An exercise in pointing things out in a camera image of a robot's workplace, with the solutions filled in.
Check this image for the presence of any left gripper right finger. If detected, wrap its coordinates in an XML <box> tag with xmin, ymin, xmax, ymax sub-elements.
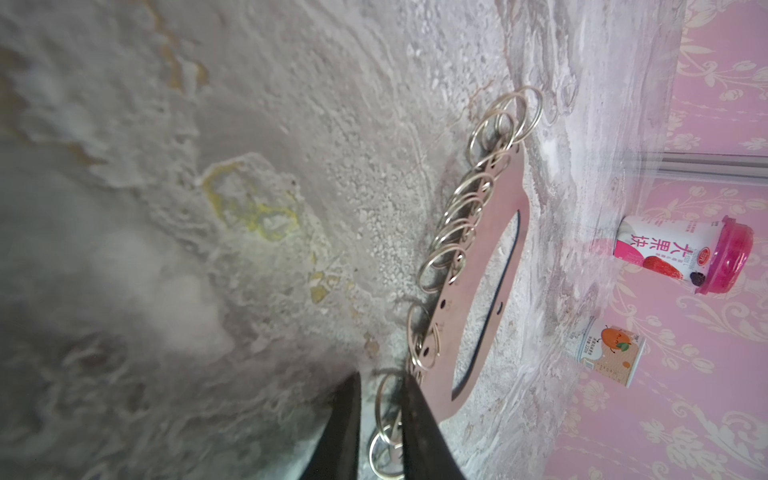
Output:
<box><xmin>401</xmin><ymin>375</ymin><xmax>465</xmax><ymax>480</ymax></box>

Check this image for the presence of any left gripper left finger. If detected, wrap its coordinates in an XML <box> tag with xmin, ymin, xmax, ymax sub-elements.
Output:
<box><xmin>300</xmin><ymin>372</ymin><xmax>361</xmax><ymax>480</ymax></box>

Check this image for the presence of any white round container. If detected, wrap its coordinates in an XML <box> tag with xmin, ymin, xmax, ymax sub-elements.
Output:
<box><xmin>576</xmin><ymin>317</ymin><xmax>645</xmax><ymax>387</ymax></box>

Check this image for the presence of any pink lid cup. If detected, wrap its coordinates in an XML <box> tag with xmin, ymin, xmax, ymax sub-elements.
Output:
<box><xmin>613</xmin><ymin>216</ymin><xmax>754</xmax><ymax>295</ymax></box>

